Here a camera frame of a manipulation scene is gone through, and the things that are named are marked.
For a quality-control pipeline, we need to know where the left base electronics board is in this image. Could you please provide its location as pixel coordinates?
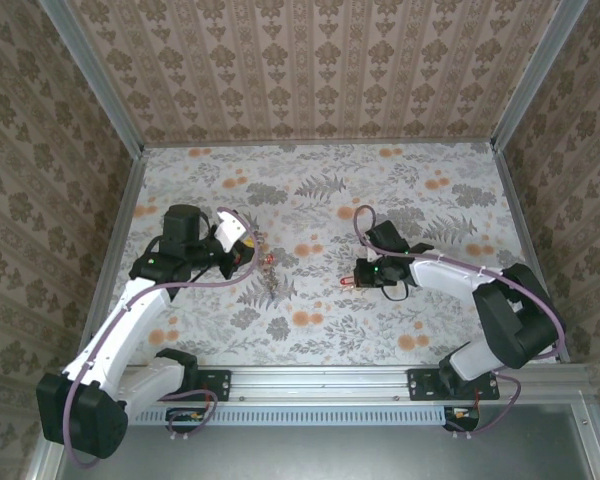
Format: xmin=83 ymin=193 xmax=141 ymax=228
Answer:
xmin=167 ymin=407 xmax=206 ymax=434

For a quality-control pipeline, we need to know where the base electronics board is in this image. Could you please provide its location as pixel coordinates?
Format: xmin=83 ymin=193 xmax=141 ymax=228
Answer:
xmin=167 ymin=407 xmax=206 ymax=434
xmin=442 ymin=405 xmax=481 ymax=432

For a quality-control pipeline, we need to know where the right base electronics board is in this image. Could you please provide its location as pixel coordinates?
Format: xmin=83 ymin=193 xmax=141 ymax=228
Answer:
xmin=442 ymin=405 xmax=481 ymax=432

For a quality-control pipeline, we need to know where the grey metal sheet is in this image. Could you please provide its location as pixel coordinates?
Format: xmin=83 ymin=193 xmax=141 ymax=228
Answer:
xmin=54 ymin=403 xmax=599 ymax=480

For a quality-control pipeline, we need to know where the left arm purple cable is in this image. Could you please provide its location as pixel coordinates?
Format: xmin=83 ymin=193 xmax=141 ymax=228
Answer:
xmin=62 ymin=205 xmax=259 ymax=470

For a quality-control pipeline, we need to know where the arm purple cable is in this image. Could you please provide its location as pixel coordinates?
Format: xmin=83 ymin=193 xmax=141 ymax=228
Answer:
xmin=62 ymin=205 xmax=259 ymax=470
xmin=353 ymin=204 xmax=567 ymax=432

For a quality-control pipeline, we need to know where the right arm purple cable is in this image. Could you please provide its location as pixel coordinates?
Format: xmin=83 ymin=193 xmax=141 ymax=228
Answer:
xmin=353 ymin=204 xmax=567 ymax=432

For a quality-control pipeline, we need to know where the aluminium table side rail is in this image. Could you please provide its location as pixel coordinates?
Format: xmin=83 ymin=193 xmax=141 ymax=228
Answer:
xmin=493 ymin=142 xmax=574 ymax=365
xmin=82 ymin=149 xmax=149 ymax=361

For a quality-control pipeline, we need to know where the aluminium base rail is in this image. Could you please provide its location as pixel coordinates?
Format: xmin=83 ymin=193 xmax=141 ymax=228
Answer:
xmin=124 ymin=363 xmax=599 ymax=405

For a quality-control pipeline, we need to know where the right black mount plate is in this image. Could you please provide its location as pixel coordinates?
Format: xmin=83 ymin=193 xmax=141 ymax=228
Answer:
xmin=407 ymin=368 xmax=501 ymax=402

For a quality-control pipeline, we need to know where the black mount plate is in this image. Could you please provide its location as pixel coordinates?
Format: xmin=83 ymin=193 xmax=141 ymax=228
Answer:
xmin=194 ymin=368 xmax=232 ymax=402
xmin=407 ymin=368 xmax=501 ymax=402

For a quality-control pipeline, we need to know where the left black mount plate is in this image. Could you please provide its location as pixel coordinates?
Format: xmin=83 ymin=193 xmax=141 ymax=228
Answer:
xmin=194 ymin=368 xmax=232 ymax=402

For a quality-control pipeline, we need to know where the aluminium table back rail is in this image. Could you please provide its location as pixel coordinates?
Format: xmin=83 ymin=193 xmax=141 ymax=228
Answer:
xmin=139 ymin=135 xmax=496 ymax=150

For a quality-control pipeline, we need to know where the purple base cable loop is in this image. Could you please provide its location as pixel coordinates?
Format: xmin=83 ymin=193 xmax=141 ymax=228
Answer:
xmin=164 ymin=387 xmax=219 ymax=436

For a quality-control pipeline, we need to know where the white slotted cable duct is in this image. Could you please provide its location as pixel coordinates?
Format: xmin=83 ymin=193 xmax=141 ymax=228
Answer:
xmin=127 ymin=404 xmax=449 ymax=427

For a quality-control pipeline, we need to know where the aluminium corner post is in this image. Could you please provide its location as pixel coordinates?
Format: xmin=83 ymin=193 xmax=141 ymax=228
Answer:
xmin=38 ymin=0 xmax=146 ymax=156
xmin=490 ymin=0 xmax=590 ymax=151

